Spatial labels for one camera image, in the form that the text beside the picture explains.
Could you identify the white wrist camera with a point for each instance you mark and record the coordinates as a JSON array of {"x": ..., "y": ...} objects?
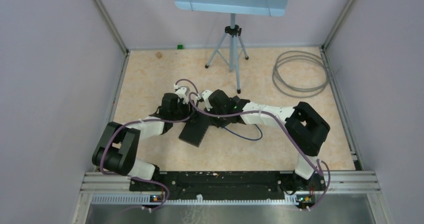
[
  {"x": 204, "y": 96},
  {"x": 182, "y": 90}
]

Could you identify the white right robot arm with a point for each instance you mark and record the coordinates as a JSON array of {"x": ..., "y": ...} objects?
[{"x": 303, "y": 126}]

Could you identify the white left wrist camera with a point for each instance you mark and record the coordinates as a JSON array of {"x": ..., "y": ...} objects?
[{"x": 182, "y": 90}]

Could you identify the black network switch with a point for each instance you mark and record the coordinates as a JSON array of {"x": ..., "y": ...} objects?
[{"x": 238, "y": 103}]

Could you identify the black mat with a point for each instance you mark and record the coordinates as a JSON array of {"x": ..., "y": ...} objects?
[{"x": 194, "y": 131}]

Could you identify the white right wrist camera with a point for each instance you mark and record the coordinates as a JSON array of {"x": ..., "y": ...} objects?
[{"x": 204, "y": 96}]

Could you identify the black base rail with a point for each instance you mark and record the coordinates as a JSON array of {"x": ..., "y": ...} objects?
[{"x": 230, "y": 185}]

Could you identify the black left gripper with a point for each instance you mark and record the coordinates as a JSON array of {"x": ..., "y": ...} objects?
[{"x": 187, "y": 107}]

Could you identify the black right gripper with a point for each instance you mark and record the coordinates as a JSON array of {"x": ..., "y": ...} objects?
[{"x": 217, "y": 123}]

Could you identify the light blue tripod stand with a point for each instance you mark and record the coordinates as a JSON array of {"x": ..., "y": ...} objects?
[{"x": 237, "y": 49}]

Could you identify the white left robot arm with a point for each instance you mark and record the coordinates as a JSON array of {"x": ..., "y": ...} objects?
[{"x": 116, "y": 151}]

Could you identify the small wooden cube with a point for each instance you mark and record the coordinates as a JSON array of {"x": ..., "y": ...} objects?
[{"x": 159, "y": 55}]

